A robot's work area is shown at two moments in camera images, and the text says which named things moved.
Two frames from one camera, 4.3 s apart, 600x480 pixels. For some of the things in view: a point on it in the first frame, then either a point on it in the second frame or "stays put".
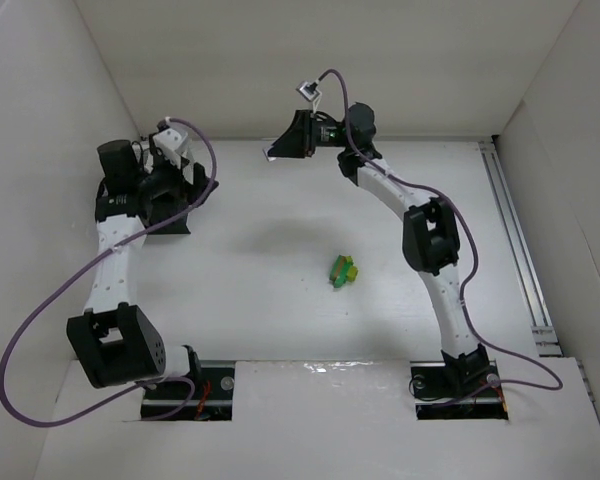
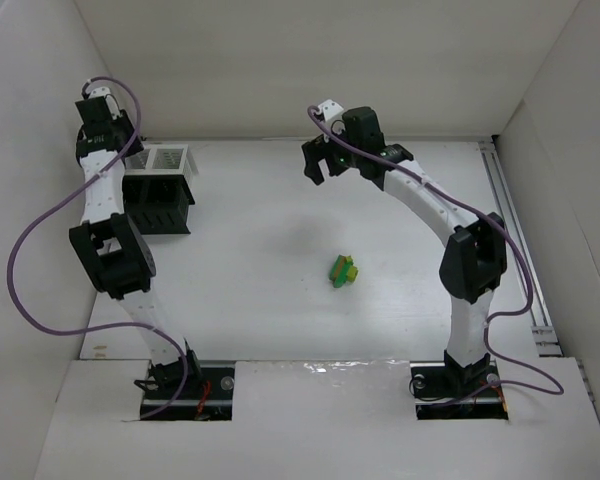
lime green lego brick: x=352 y=273 stays put
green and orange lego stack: x=339 y=271 stays put
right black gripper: x=306 y=133 -> x=318 y=151
